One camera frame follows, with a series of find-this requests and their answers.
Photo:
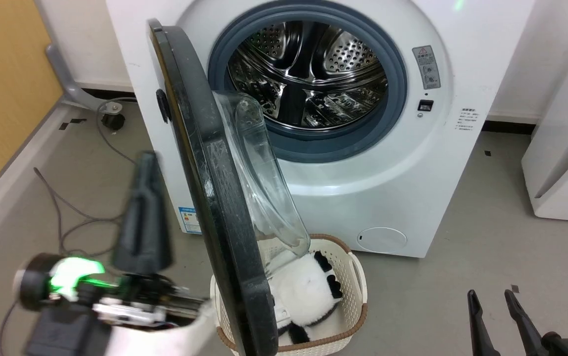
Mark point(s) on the white brown-rimmed laundry basket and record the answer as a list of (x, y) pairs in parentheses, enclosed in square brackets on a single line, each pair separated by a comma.
[(351, 277)]

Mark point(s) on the white cabinet appliance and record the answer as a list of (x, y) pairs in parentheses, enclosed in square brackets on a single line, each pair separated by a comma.
[(566, 163)]

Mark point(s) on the round white filter cover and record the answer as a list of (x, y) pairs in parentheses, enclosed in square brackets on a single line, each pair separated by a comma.
[(382, 240)]

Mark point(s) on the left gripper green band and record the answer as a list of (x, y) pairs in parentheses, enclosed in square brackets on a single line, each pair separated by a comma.
[(73, 279)]

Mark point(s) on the grey warning sticker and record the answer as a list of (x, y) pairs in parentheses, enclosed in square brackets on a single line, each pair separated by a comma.
[(426, 66)]

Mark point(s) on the small printed text label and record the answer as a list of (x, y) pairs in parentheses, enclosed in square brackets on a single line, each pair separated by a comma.
[(467, 120)]

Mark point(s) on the black door latch socket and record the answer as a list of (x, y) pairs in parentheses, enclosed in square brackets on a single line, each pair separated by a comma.
[(425, 105)]

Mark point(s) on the black-rimmed glass washer door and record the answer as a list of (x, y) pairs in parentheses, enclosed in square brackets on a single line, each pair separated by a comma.
[(214, 198)]

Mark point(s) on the black caster wheel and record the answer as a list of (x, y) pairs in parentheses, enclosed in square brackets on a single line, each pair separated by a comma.
[(114, 120)]

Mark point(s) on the grey metal stand leg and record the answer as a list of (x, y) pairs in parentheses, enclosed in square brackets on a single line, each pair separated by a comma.
[(66, 81)]

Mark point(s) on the grey rubber door gasket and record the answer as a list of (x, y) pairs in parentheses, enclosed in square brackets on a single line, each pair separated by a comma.
[(313, 146)]

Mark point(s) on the blue energy label sticker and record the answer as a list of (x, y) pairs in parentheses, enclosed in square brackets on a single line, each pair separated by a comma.
[(190, 221)]

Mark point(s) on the yellow wooden panel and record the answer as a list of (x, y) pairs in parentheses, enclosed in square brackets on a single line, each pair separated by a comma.
[(2, 84)]

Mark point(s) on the white front-load washing machine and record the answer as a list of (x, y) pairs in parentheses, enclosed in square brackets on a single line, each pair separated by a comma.
[(388, 198)]

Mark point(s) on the stainless steel washer drum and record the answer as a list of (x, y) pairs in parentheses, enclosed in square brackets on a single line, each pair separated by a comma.
[(308, 64)]

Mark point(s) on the black and white panda plush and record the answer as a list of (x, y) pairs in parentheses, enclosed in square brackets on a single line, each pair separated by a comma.
[(308, 291)]

